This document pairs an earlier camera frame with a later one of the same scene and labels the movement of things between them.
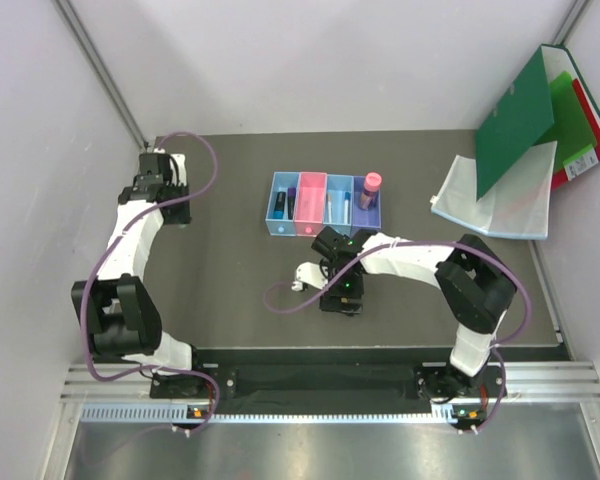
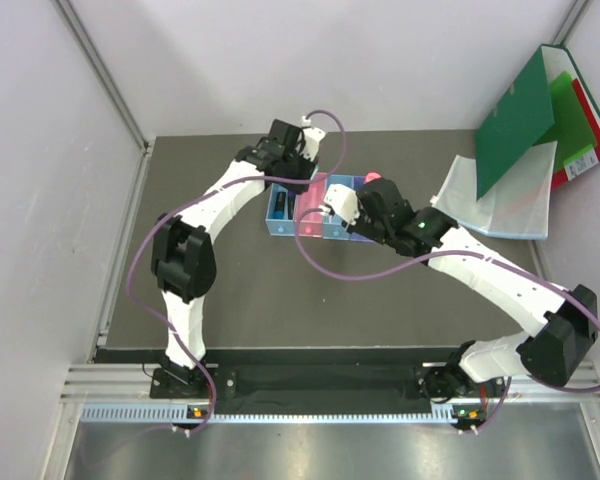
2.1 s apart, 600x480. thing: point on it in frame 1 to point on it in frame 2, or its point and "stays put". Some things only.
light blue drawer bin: [339, 203] stays put
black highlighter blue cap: [279, 207] stays put
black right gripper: [333, 300] to [358, 227]
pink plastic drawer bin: [310, 204] stays put
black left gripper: [182, 217] to [307, 166]
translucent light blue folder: [518, 204] stays put
